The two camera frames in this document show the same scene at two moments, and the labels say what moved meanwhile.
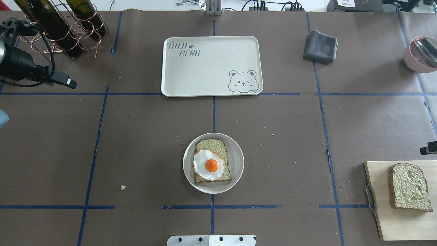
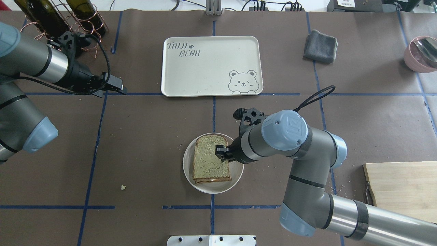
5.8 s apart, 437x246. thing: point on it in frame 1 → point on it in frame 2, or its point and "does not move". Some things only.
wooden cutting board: (402, 194) does not move
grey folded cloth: (320, 48) does not move
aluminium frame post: (213, 7) does not move
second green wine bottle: (85, 12) does not move
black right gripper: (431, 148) → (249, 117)
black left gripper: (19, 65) → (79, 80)
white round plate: (236, 164) does not move
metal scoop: (428, 45) does not move
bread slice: (409, 189) → (206, 164)
